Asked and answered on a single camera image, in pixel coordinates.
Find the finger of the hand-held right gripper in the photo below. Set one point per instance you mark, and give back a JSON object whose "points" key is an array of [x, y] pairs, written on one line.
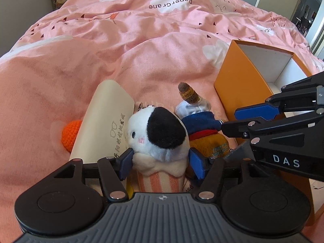
{"points": [[238, 129], [255, 112]]}

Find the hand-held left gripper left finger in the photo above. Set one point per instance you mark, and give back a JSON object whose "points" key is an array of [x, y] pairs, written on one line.
{"points": [[125, 163]]}

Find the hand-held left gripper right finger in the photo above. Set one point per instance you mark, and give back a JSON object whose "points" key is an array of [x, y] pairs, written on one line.
{"points": [[197, 164]]}

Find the orange cardboard box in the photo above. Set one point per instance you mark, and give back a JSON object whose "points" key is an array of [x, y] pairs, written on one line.
{"points": [[238, 81]]}

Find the brown plush doll blue jacket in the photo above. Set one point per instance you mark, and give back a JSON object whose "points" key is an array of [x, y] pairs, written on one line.
{"points": [[200, 121]]}

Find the beige glasses case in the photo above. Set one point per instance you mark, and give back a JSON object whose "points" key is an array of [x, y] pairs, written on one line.
{"points": [[106, 114]]}

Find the orange crochet ball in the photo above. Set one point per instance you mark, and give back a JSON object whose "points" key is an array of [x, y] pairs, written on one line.
{"points": [[70, 135]]}

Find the pink printed blanket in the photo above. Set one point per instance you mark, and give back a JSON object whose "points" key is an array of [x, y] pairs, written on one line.
{"points": [[151, 43]]}

